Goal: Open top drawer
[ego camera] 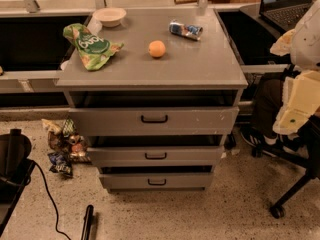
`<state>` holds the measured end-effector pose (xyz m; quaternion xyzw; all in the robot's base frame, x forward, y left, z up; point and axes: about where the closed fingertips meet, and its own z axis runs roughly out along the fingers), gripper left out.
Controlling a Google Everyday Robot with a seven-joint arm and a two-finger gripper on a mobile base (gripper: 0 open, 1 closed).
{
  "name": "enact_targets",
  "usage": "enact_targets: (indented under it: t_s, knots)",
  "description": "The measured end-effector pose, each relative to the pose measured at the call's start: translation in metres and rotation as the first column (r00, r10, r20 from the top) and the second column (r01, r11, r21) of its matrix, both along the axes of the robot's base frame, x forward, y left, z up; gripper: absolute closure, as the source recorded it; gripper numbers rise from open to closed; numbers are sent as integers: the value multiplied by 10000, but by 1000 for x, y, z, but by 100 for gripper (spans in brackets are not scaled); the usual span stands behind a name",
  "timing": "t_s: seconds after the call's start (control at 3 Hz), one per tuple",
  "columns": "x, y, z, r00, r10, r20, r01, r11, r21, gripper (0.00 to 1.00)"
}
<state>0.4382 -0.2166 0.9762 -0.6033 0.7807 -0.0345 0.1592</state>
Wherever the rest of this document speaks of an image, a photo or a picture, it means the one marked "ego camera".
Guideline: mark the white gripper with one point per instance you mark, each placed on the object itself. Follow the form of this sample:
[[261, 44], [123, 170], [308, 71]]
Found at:
[[307, 44]]

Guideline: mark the grey top drawer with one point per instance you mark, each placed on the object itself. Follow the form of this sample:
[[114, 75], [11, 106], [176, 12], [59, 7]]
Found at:
[[154, 121]]

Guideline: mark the grey drawer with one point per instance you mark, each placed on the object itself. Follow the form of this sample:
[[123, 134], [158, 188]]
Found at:
[[154, 121], [155, 156], [155, 181]]

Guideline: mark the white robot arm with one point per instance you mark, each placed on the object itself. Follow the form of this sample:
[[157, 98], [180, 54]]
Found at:
[[303, 42]]

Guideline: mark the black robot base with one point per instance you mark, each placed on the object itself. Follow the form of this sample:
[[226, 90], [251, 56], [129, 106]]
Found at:
[[14, 150]]

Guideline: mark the grey drawer cabinet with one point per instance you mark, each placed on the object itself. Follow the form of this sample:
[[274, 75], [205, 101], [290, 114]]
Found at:
[[202, 73]]

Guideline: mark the grey middle drawer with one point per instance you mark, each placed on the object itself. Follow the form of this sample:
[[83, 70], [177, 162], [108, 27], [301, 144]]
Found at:
[[155, 156]]

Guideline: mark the grey bottom drawer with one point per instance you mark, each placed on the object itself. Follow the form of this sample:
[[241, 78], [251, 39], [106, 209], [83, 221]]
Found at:
[[155, 181]]

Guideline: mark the black sneaker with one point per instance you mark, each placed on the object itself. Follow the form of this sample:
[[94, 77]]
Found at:
[[257, 141]]

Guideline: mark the black laptop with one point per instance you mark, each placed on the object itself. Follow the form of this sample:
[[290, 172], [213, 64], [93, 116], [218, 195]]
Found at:
[[284, 14]]

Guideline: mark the crushed blue soda can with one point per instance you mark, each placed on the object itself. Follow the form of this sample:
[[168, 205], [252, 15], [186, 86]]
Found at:
[[186, 31]]

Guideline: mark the wooden stick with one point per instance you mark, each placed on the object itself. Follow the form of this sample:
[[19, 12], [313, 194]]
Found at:
[[178, 2]]

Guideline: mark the orange fruit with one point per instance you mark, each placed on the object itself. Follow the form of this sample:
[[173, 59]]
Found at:
[[156, 49]]

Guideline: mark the white bowl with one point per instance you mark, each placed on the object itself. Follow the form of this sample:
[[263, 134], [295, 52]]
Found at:
[[110, 17]]

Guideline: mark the green chip bag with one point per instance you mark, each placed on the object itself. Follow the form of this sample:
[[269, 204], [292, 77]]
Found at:
[[93, 50]]

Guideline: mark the pile of snack bags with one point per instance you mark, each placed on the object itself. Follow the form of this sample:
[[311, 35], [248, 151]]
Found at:
[[67, 146]]

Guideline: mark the black cylinder on floor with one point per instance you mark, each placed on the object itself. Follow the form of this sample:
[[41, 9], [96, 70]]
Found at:
[[87, 223]]

